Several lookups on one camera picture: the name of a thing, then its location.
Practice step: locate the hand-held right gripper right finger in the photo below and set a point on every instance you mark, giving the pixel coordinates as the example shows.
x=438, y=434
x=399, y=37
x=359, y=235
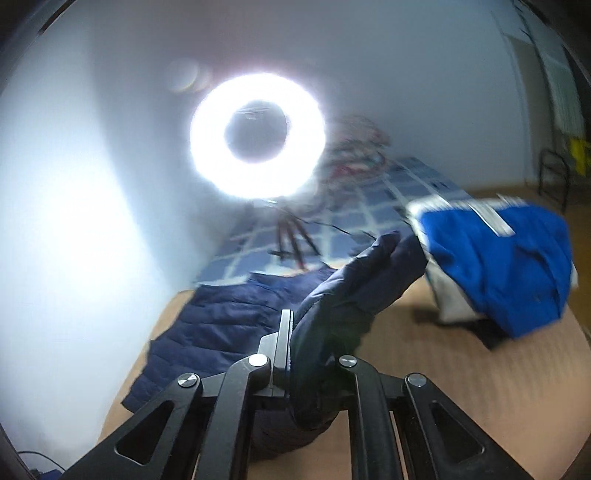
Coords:
x=369, y=415

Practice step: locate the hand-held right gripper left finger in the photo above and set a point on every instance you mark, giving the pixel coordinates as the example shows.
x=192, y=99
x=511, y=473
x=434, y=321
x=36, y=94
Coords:
x=231, y=415

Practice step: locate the navy puffer jacket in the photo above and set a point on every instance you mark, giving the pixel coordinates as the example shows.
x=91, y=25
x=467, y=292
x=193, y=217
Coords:
x=221, y=323

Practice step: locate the black metal clothes rack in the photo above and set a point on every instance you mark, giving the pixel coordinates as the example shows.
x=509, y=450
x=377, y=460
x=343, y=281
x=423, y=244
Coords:
x=554, y=175

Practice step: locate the blue and white garment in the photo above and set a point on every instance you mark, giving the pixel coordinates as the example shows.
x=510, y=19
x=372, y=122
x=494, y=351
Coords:
x=498, y=263

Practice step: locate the blue checked bed sheet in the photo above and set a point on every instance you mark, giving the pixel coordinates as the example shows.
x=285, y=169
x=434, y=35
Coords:
x=369, y=207

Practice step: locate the folded floral quilt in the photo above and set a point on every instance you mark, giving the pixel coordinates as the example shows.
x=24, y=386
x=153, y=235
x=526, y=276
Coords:
x=358, y=152

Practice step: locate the white striped towel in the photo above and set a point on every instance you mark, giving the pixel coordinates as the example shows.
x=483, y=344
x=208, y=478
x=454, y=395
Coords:
x=565, y=97

